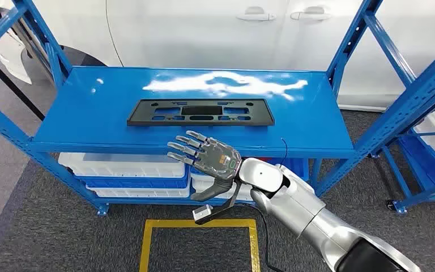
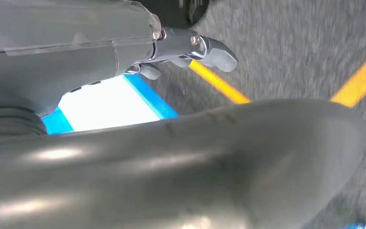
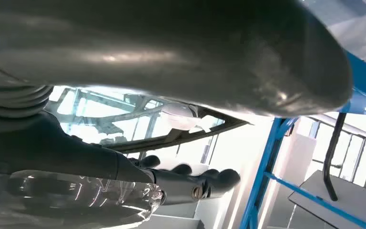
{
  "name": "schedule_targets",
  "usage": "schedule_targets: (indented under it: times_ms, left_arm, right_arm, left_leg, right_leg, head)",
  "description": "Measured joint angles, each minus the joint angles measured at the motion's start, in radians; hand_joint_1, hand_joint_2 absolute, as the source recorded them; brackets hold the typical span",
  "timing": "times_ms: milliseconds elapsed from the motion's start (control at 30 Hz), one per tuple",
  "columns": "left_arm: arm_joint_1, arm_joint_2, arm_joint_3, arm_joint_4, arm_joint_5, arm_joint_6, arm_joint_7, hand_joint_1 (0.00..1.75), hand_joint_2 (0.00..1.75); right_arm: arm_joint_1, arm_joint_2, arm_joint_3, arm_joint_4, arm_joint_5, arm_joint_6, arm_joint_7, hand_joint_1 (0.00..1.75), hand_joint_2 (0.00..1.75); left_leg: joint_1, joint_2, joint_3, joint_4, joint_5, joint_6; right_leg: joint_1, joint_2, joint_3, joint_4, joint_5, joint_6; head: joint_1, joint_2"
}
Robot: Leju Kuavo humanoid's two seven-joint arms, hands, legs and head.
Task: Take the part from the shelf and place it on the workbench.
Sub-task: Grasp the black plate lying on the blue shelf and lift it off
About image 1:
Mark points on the yellow floor tape square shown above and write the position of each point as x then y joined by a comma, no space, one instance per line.
202,223

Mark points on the black plastic frame part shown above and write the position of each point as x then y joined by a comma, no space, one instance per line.
142,112

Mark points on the blue metal shelf rack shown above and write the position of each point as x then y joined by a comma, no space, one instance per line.
90,112

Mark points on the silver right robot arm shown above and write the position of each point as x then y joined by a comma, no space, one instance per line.
296,202

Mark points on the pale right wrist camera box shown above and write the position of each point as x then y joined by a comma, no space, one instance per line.
202,213

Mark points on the white car body panel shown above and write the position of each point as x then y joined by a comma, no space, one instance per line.
11,56

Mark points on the white car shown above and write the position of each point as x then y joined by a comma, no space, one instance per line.
202,30

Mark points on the blue wheeled shelf rack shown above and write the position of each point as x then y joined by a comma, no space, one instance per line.
398,174

